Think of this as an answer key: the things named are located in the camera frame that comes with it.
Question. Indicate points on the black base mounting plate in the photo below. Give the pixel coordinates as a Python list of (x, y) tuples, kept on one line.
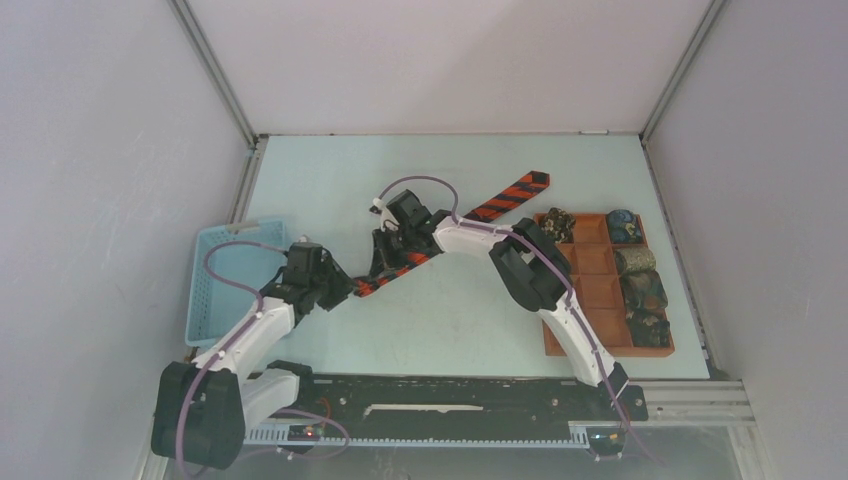
[(414, 407)]

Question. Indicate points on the white slotted cable duct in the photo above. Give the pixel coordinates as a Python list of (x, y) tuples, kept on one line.
[(280, 434)]

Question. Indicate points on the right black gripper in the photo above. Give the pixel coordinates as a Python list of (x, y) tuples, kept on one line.
[(383, 256)]

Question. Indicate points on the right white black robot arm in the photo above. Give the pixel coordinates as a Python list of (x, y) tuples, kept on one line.
[(534, 272)]

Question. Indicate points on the dark green rolled tie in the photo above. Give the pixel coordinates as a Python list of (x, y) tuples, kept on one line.
[(644, 291)]

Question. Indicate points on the brown wooden divided tray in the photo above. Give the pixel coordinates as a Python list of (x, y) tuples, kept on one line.
[(597, 285)]

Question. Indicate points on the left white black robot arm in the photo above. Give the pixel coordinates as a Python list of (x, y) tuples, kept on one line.
[(205, 407)]

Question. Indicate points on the dark floral rolled tie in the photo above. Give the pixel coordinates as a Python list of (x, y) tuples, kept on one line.
[(648, 329)]

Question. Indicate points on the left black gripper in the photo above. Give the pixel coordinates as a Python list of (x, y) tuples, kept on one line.
[(342, 284)]

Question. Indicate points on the brown floral rolled tie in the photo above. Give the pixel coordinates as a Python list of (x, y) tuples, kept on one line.
[(559, 225)]

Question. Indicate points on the orange navy striped tie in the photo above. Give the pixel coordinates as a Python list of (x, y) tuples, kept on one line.
[(526, 188)]

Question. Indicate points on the blue patterned rolled tie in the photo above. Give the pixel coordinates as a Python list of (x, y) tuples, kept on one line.
[(624, 227)]

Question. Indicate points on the gold patterned rolled tie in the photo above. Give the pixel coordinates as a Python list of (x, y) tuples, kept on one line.
[(634, 259)]

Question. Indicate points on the light blue plastic basket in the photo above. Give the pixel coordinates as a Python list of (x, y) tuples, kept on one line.
[(248, 253)]

